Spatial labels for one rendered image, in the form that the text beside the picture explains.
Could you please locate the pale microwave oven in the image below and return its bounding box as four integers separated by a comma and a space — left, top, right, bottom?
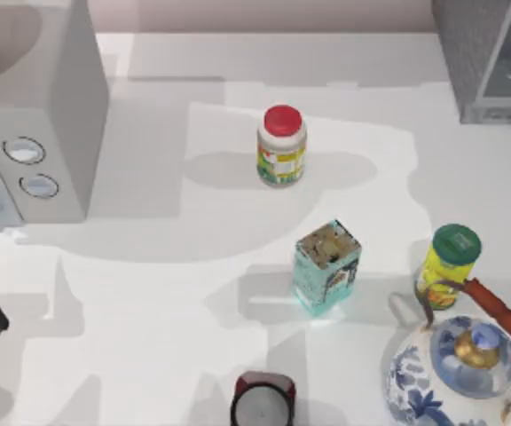
0, 0, 110, 232

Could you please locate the smaller microwave knob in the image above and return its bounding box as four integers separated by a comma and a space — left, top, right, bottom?
19, 173, 60, 199

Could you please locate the red-capped white jar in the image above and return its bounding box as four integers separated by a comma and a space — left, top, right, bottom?
255, 105, 308, 189

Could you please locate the dark red cup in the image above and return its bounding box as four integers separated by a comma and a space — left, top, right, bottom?
230, 371, 297, 426

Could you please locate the larger microwave knob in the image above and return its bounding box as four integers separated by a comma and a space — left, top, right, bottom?
2, 137, 47, 164

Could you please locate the green-capped yellow jar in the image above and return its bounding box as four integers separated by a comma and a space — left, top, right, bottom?
415, 223, 483, 312

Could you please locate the grey cabinet with dark inside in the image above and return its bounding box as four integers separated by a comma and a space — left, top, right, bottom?
431, 0, 511, 126

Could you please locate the blue and white teapot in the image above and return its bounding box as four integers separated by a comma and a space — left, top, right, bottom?
384, 278, 511, 426

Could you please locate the teal square glass jar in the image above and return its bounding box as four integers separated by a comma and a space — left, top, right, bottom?
293, 218, 364, 318

